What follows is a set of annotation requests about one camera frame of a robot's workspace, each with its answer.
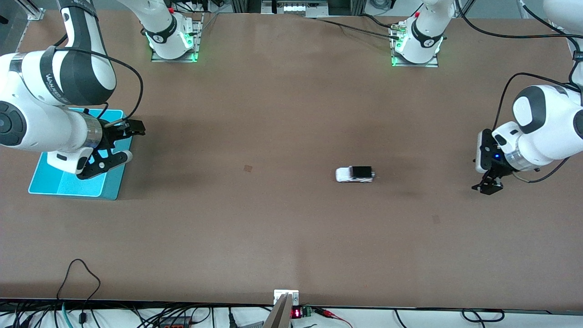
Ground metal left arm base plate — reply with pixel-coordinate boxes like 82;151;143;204
391;23;439;68

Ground white mounting plate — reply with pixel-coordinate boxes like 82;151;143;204
274;290;300;306

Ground thin black looped cable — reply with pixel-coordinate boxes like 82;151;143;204
57;259;102;324

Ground turquoise plastic bin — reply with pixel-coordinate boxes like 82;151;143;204
28;108;135;200

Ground black base power cable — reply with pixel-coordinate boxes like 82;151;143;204
314;14;401;41

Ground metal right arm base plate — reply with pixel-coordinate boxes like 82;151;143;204
151;13;203;63

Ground aluminium frame profile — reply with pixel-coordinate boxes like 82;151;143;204
18;0;46;21

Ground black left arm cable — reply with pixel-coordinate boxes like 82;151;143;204
455;0;583;184

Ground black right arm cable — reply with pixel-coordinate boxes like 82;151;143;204
54;32;144;130

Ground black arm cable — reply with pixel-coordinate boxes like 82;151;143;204
455;0;583;184
54;32;144;130

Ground black coiled floor cable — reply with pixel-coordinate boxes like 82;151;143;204
461;309;505;323

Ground silver control equipment box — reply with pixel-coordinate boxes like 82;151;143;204
262;0;328;18

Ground grey metal camera bar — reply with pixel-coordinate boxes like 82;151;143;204
263;294;292;328

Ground red black clip leads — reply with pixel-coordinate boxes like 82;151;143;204
313;307;353;328

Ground white toy jeep black roof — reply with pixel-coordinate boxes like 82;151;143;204
336;165;375;184

